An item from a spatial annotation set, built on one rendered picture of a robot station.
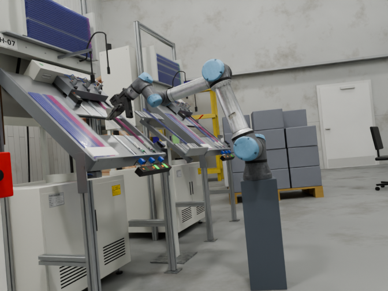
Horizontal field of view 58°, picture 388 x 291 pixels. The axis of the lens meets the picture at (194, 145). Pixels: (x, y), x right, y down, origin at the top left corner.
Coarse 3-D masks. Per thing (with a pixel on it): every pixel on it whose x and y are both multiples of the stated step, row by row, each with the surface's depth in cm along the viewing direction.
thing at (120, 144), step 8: (104, 136) 181; (112, 136) 188; (120, 136) 195; (112, 144) 179; (120, 144) 185; (128, 144) 192; (120, 152) 176; (128, 152) 183; (136, 152) 190; (144, 152) 197; (152, 152) 205
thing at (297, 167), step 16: (256, 112) 457; (272, 112) 455; (288, 112) 493; (304, 112) 491; (224, 128) 500; (256, 128) 456; (272, 128) 454; (288, 128) 453; (304, 128) 451; (272, 144) 454; (288, 144) 453; (304, 144) 451; (240, 160) 457; (272, 160) 454; (288, 160) 456; (304, 160) 451; (240, 176) 457; (288, 176) 452; (304, 176) 450; (320, 176) 449; (240, 192) 458; (320, 192) 448
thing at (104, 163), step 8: (96, 160) 151; (104, 160) 156; (112, 160) 162; (120, 160) 169; (128, 160) 176; (136, 160) 184; (144, 160) 192; (96, 168) 155; (104, 168) 161; (112, 168) 168
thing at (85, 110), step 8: (8, 72) 174; (16, 80) 172; (24, 80) 178; (32, 80) 185; (24, 88) 170; (32, 88) 176; (40, 88) 182; (48, 88) 189; (56, 88) 196; (64, 96) 193; (88, 104) 207; (96, 104) 216; (104, 104) 225; (80, 112) 189; (88, 112) 196; (96, 112) 204; (104, 112) 212
